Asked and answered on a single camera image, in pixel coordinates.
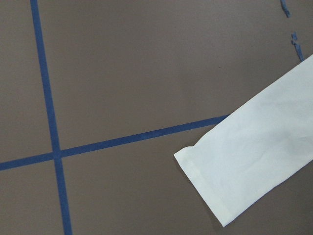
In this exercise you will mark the cream long-sleeve cat shirt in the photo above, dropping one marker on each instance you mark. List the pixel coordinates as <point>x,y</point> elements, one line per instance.
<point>256,148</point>

